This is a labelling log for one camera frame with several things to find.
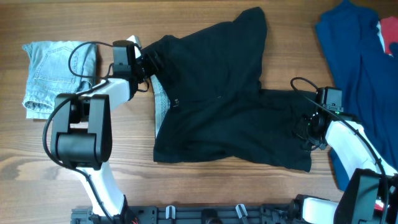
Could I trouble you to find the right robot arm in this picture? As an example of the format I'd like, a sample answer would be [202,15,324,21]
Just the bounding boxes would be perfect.
[293,87,397,223]

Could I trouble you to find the right black cable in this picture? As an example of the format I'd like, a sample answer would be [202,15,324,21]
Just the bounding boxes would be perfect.
[290,77,391,224]

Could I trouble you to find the blue garment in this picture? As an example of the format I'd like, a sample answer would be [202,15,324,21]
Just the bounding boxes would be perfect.
[315,0,398,192]

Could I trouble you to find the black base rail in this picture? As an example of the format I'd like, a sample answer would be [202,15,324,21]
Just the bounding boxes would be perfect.
[70,204,305,224]

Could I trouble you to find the black cable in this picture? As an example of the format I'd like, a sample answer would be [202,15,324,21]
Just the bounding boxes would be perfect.
[290,77,391,224]
[42,41,150,223]

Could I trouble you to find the red garment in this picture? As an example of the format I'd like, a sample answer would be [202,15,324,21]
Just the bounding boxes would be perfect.
[379,16,397,57]

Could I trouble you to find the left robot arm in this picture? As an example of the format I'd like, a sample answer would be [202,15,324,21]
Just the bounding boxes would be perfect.
[42,35,162,223]

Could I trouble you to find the black shorts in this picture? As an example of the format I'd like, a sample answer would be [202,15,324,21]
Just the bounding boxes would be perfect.
[144,7,313,172]

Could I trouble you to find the left black cable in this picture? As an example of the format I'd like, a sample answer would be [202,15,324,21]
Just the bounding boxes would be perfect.
[42,41,150,223]

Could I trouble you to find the folded light blue jeans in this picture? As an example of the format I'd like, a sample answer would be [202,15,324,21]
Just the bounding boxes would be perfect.
[22,41,97,119]

